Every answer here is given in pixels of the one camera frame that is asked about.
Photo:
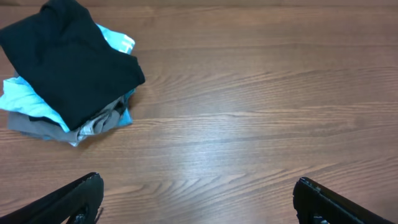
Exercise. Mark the black t-shirt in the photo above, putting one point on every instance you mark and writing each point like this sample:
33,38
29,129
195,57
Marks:
63,55

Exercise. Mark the grey folded shirt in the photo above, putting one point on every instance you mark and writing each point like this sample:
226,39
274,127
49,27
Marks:
30,115

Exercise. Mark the dark blue folded shirt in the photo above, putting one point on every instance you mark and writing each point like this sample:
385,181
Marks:
114,115

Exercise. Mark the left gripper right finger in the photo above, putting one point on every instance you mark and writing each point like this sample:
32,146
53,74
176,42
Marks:
315,203

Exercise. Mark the light blue folded t-shirt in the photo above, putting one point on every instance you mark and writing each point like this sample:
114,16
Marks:
19,96

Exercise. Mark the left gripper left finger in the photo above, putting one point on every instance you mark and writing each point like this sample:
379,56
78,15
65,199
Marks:
76,202

